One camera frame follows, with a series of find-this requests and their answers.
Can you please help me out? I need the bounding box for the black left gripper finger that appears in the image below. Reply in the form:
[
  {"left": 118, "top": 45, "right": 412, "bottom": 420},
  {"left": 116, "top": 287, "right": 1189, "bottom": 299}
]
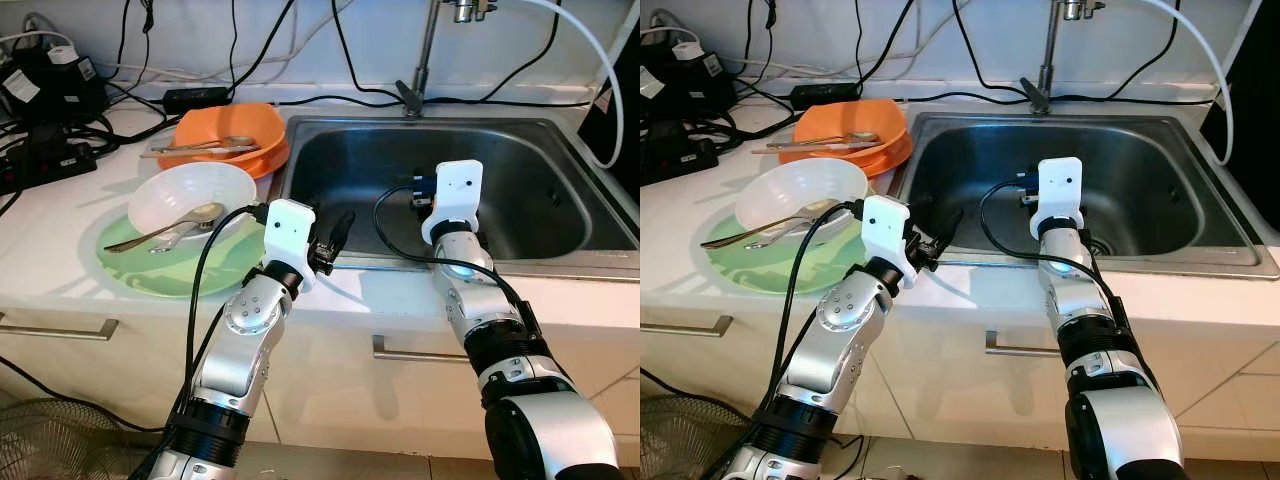
[
  {"left": 328, "top": 208, "right": 357, "bottom": 259},
  {"left": 932, "top": 206, "right": 967, "bottom": 259}
]

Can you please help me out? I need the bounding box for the white plastic bowl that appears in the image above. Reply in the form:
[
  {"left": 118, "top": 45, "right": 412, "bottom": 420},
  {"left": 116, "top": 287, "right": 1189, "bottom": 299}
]
[
  {"left": 127, "top": 162, "right": 259, "bottom": 241},
  {"left": 735, "top": 158, "right": 869, "bottom": 236}
]

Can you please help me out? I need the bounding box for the light green plastic plate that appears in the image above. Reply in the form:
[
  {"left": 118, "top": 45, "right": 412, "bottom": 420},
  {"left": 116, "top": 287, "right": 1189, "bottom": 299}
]
[
  {"left": 700, "top": 205, "right": 881, "bottom": 296},
  {"left": 96, "top": 205, "right": 269, "bottom": 299}
]

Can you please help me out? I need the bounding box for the silver metal fork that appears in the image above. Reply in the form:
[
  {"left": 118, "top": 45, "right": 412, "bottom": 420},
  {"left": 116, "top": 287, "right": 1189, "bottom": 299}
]
[
  {"left": 148, "top": 220, "right": 219, "bottom": 255},
  {"left": 745, "top": 222, "right": 816, "bottom": 251}
]

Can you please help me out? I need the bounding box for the steel kitchen faucet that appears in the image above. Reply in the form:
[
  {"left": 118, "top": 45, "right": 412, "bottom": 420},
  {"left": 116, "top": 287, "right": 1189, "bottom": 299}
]
[
  {"left": 394, "top": 0, "right": 498, "bottom": 119},
  {"left": 1020, "top": 0, "right": 1106, "bottom": 115}
]

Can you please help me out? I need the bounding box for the orange plastic plate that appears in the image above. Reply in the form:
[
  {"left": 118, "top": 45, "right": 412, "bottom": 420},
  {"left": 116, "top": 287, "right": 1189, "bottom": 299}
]
[
  {"left": 778, "top": 130, "right": 914, "bottom": 179},
  {"left": 157, "top": 135, "right": 292, "bottom": 182}
]

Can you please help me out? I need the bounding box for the stainless steel sink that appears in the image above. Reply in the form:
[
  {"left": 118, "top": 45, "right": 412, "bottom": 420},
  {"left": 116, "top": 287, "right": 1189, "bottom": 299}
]
[
  {"left": 890, "top": 110, "right": 1279, "bottom": 279},
  {"left": 278, "top": 112, "right": 641, "bottom": 273}
]

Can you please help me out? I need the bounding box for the gold flat metal utensil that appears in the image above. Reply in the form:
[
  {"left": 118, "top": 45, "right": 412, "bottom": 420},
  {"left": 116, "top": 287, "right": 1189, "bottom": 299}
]
[
  {"left": 750, "top": 140, "right": 886, "bottom": 157},
  {"left": 139, "top": 144, "right": 264, "bottom": 161}
]

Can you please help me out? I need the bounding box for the orange plastic bowl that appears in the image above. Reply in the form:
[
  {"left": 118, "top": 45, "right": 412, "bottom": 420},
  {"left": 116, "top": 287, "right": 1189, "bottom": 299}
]
[
  {"left": 795, "top": 98, "right": 909, "bottom": 151},
  {"left": 172, "top": 102, "right": 288, "bottom": 161}
]

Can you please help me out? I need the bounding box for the white cabinet door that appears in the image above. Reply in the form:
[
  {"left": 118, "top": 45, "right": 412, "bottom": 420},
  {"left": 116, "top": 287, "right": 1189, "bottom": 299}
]
[
  {"left": 0, "top": 300, "right": 271, "bottom": 441},
  {"left": 868, "top": 318, "right": 1216, "bottom": 463},
  {"left": 640, "top": 305, "right": 881, "bottom": 441},
  {"left": 265, "top": 320, "right": 601, "bottom": 456}
]

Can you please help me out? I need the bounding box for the black power brick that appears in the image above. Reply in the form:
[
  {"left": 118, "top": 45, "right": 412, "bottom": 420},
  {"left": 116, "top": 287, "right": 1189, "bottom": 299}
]
[
  {"left": 161, "top": 86, "right": 232, "bottom": 114},
  {"left": 790, "top": 82, "right": 861, "bottom": 111}
]

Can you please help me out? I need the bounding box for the black countertop appliance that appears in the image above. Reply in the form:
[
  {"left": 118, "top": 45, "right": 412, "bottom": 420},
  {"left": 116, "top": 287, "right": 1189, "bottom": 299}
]
[
  {"left": 1205, "top": 0, "right": 1280, "bottom": 206},
  {"left": 578, "top": 0, "right": 641, "bottom": 171}
]

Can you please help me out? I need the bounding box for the black power strip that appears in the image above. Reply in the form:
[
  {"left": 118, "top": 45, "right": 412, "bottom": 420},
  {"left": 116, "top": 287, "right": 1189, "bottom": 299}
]
[
  {"left": 640, "top": 135, "right": 721, "bottom": 186},
  {"left": 0, "top": 138, "right": 99, "bottom": 197}
]

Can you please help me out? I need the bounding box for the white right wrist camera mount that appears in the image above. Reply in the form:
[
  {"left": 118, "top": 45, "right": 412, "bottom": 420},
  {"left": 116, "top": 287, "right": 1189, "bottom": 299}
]
[
  {"left": 421, "top": 160, "right": 484, "bottom": 246},
  {"left": 1030, "top": 157, "right": 1085, "bottom": 239}
]

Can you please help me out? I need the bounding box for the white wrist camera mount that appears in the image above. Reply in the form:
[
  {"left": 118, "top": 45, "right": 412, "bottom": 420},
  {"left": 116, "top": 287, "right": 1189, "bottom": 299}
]
[
  {"left": 262, "top": 199, "right": 319, "bottom": 294},
  {"left": 860, "top": 195, "right": 913, "bottom": 291},
  {"left": 421, "top": 160, "right": 484, "bottom": 246},
  {"left": 1030, "top": 157, "right": 1085, "bottom": 239}
]

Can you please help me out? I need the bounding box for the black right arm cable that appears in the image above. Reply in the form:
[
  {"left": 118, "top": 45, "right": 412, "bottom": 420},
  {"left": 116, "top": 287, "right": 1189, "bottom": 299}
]
[
  {"left": 374, "top": 180, "right": 533, "bottom": 341},
  {"left": 979, "top": 178, "right": 1133, "bottom": 333}
]

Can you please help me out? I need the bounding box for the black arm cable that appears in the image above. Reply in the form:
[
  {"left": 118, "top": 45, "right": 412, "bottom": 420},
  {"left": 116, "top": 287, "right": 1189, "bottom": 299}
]
[
  {"left": 130, "top": 203, "right": 269, "bottom": 480},
  {"left": 979, "top": 178, "right": 1133, "bottom": 333},
  {"left": 374, "top": 180, "right": 533, "bottom": 341},
  {"left": 700, "top": 200, "right": 866, "bottom": 480}
]

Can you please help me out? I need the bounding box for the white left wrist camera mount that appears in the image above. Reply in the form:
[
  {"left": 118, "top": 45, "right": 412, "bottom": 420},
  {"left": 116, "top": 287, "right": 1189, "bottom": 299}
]
[
  {"left": 860, "top": 195, "right": 913, "bottom": 291},
  {"left": 262, "top": 199, "right": 319, "bottom": 294}
]

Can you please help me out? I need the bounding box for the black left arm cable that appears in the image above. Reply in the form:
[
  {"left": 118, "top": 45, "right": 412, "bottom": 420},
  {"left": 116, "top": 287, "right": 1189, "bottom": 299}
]
[
  {"left": 130, "top": 203, "right": 269, "bottom": 480},
  {"left": 700, "top": 200, "right": 866, "bottom": 480}
]

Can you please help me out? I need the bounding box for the steel bar handle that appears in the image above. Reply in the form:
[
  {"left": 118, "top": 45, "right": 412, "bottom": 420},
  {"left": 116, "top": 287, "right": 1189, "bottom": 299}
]
[
  {"left": 985, "top": 330, "right": 1066, "bottom": 358},
  {"left": 640, "top": 318, "right": 729, "bottom": 338},
  {"left": 373, "top": 335, "right": 471, "bottom": 363},
  {"left": 0, "top": 312, "right": 119, "bottom": 341}
]

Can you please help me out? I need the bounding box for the black power cable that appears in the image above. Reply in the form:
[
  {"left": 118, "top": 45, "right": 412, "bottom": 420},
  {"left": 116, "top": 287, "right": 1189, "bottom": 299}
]
[
  {"left": 478, "top": 0, "right": 561, "bottom": 104},
  {"left": 225, "top": 0, "right": 298, "bottom": 93},
  {"left": 855, "top": 0, "right": 918, "bottom": 91},
  {"left": 1098, "top": 0, "right": 1183, "bottom": 101},
  {"left": 328, "top": 0, "right": 406, "bottom": 106},
  {"left": 950, "top": 0, "right": 1036, "bottom": 103}
]

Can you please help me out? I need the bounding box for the white flexible hose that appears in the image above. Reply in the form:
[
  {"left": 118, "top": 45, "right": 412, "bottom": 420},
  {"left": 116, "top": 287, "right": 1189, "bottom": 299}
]
[
  {"left": 1135, "top": 0, "right": 1236, "bottom": 166},
  {"left": 495, "top": 0, "right": 627, "bottom": 171}
]

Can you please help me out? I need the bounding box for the black floor cable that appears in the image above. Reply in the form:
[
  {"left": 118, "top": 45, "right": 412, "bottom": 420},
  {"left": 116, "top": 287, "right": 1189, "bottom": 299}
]
[
  {"left": 640, "top": 368, "right": 771, "bottom": 416},
  {"left": 0, "top": 355, "right": 167, "bottom": 434}
]

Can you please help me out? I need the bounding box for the wire fan guard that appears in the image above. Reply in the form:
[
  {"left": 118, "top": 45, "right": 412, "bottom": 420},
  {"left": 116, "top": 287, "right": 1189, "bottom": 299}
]
[
  {"left": 0, "top": 398, "right": 136, "bottom": 480},
  {"left": 640, "top": 395, "right": 746, "bottom": 480}
]

